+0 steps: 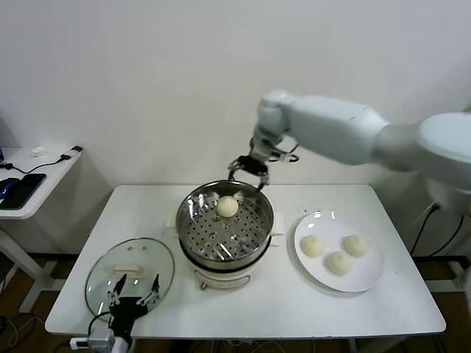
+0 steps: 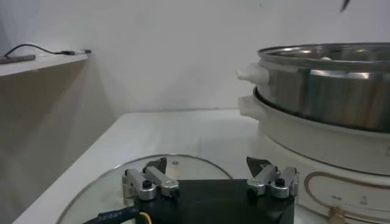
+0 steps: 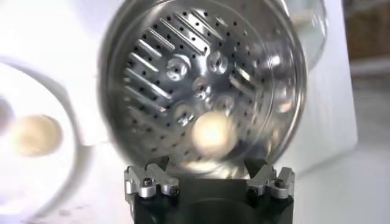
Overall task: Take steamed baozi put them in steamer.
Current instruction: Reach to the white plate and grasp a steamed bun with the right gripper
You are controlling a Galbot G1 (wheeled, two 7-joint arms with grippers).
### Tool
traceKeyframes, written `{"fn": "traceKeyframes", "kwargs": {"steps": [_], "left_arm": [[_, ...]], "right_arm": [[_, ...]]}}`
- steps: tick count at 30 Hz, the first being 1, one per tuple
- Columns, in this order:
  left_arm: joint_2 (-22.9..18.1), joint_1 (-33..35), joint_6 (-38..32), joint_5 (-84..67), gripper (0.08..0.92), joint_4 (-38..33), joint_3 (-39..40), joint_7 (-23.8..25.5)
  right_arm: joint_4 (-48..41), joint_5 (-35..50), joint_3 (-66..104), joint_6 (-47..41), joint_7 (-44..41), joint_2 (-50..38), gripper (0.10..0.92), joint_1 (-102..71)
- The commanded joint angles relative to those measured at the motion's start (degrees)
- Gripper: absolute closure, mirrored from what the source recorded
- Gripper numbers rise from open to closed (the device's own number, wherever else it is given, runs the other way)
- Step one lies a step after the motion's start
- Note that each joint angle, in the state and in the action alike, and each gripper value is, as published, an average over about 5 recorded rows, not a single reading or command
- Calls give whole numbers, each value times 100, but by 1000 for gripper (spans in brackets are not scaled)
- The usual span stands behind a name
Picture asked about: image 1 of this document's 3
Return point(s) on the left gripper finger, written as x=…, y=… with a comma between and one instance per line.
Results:
x=152, y=294
x=116, y=294

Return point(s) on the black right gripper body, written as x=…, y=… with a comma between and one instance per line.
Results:
x=253, y=164

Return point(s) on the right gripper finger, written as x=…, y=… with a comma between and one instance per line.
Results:
x=265, y=180
x=233, y=167

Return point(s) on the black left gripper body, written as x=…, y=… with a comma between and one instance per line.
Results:
x=127, y=312

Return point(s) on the round glass pot lid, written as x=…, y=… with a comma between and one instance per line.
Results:
x=129, y=270

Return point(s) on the white steamed baozi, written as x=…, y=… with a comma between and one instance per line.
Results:
x=227, y=206
x=312, y=245
x=338, y=262
x=355, y=245

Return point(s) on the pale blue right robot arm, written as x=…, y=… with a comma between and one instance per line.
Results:
x=331, y=125

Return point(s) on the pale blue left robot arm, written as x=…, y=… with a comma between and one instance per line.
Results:
x=123, y=345

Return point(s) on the stainless steel steamer basket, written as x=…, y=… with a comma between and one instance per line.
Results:
x=221, y=263

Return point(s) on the white round plate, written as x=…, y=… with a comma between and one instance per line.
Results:
x=360, y=274

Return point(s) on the white side desk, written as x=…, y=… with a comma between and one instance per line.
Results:
x=55, y=173

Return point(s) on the black smartphone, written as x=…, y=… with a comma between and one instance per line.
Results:
x=23, y=191

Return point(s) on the blue computer mouse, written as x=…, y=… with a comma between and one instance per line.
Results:
x=7, y=187

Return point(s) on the small white case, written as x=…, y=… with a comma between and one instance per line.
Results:
x=37, y=150

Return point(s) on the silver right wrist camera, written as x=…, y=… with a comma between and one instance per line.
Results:
x=283, y=156

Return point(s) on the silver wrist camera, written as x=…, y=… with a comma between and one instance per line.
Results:
x=99, y=338
x=283, y=156

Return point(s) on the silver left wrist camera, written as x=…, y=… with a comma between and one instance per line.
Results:
x=99, y=338

